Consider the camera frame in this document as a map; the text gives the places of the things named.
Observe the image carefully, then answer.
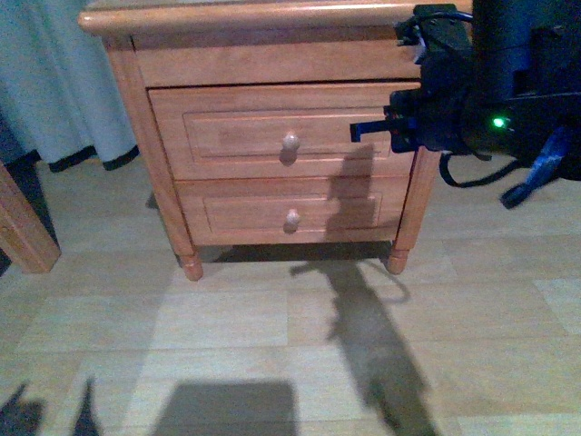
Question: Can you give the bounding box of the black cable loop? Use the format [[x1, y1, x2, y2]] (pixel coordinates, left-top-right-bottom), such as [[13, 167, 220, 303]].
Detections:
[[438, 152, 523, 189]]

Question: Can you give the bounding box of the grey blue curtain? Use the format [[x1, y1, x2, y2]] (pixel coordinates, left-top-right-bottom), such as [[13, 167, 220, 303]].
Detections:
[[1, 1, 139, 173]]

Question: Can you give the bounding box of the drawer round knob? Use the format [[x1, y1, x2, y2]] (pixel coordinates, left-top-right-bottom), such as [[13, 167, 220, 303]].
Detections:
[[281, 132, 300, 152], [283, 209, 301, 233]]

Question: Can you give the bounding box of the wooden drawer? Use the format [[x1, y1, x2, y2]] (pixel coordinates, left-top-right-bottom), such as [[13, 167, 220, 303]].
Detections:
[[149, 83, 413, 181], [177, 175, 409, 246]]

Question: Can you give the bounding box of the blue strap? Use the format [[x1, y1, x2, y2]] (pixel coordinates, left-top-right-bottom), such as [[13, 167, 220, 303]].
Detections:
[[500, 126, 574, 210]]

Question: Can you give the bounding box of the white medicine bottle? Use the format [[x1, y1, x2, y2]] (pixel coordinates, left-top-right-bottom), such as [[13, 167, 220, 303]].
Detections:
[[411, 38, 427, 65]]

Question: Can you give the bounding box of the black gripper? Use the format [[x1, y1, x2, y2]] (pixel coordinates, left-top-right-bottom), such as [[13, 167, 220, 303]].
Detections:
[[350, 17, 489, 159]]

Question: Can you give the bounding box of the wooden nightstand cabinet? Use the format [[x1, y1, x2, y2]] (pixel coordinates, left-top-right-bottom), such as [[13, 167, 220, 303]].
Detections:
[[78, 1, 439, 281]]

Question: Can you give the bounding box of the wooden furniture leg left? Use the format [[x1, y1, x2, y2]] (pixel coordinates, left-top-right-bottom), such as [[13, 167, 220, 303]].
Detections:
[[1, 162, 61, 274]]

